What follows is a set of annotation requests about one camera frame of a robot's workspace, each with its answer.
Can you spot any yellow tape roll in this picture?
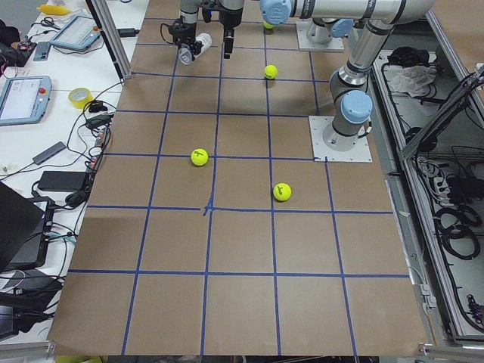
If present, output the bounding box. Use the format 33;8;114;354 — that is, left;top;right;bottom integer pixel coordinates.
68;87;94;109

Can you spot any tennis ball near table centre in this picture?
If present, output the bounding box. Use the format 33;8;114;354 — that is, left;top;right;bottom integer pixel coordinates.
191;148;209;166

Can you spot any far blue teach pendant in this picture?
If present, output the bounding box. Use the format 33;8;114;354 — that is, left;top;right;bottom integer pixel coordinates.
49;15;101;51

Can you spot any tennis ball near base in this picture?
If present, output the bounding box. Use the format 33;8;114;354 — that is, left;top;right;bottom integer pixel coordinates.
272;182;292;202

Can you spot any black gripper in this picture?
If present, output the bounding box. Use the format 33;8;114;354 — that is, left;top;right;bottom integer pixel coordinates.
219;0;243;59
172;18;203;61

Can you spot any blue teach pendant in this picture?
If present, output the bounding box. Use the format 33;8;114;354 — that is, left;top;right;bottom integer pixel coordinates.
49;15;101;51
1;76;52;126

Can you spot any near blue teach pendant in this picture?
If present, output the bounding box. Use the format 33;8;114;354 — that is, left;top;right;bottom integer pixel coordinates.
1;76;52;126

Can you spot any grey usb hub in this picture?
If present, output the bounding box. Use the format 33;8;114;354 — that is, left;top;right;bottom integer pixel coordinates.
33;141;67;165

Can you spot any tennis ball far end row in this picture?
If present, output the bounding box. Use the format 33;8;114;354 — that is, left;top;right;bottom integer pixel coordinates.
263;21;274;29

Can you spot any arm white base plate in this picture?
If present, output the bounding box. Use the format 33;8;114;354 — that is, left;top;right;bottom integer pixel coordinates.
296;20;344;52
309;116;372;163

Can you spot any clear tennis ball can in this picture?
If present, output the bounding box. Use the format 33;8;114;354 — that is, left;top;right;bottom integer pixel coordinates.
178;33;212;65

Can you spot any black power adapter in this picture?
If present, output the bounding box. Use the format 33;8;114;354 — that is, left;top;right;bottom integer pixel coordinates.
38;171;87;192

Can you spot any white crumpled cloth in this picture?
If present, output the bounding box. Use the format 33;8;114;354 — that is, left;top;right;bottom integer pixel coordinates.
389;65;436;98

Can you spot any aluminium frame post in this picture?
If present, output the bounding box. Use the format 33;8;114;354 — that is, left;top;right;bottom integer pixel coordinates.
85;0;132;81

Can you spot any tennis ball middle of row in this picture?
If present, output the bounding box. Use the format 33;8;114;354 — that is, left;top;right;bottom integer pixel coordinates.
264;64;278;80

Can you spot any black laptop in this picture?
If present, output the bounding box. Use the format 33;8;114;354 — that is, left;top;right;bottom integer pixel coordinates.
1;184;54;271

